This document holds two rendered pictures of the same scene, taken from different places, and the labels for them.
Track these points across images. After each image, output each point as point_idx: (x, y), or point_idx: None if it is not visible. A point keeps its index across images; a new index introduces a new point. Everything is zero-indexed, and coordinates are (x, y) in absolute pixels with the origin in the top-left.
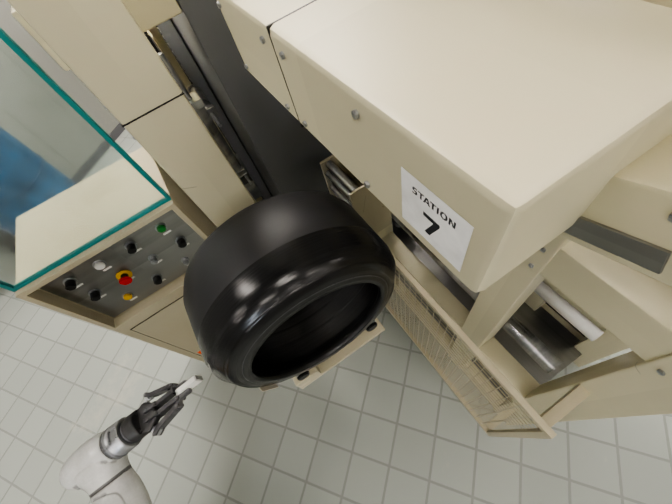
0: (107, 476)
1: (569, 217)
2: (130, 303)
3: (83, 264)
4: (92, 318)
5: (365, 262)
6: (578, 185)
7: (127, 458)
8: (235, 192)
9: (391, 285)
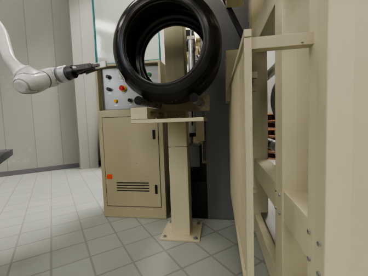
0: (45, 70)
1: None
2: (113, 107)
3: (117, 72)
4: (98, 97)
5: (197, 0)
6: None
7: (53, 81)
8: (178, 28)
9: (210, 40)
